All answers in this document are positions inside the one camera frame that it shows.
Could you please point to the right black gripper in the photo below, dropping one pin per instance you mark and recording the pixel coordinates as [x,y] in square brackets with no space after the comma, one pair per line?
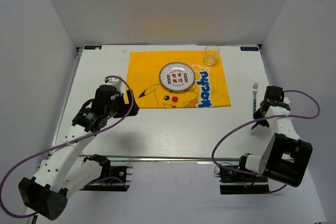
[259,118]

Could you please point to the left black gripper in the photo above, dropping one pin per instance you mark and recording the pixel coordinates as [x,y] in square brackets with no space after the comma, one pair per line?
[126,107]

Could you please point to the knife with blue handle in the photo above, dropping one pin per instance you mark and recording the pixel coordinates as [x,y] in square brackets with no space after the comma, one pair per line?
[254,126]

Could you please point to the white patterned plate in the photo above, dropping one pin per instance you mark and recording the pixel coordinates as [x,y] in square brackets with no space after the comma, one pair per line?
[177,76]

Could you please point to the yellow pikachu cloth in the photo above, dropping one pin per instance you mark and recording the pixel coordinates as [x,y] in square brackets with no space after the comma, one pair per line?
[209,90]

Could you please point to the clear glass cup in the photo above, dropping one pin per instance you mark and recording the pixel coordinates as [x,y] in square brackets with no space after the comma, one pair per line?
[211,54]

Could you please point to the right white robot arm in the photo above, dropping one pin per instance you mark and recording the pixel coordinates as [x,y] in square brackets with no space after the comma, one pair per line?
[286,156]

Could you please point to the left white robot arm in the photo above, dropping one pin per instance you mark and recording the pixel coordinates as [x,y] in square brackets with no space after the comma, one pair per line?
[49,190]

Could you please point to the right black corner label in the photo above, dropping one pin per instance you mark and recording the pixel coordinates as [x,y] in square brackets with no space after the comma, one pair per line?
[249,48]

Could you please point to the black corner label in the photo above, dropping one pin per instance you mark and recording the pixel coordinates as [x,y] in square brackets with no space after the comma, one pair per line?
[92,47]
[249,48]

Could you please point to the left black corner label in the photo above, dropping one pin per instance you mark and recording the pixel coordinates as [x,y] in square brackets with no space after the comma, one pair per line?
[92,47]

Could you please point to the fork with blue handle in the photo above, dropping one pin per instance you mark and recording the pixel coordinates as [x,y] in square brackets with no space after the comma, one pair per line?
[254,91]

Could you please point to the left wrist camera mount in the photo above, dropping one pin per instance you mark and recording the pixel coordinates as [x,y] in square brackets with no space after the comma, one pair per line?
[114,81]

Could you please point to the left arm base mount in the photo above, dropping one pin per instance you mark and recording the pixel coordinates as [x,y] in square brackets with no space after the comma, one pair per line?
[116,179]

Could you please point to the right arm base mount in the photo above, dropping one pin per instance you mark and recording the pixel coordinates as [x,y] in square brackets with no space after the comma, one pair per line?
[233,183]

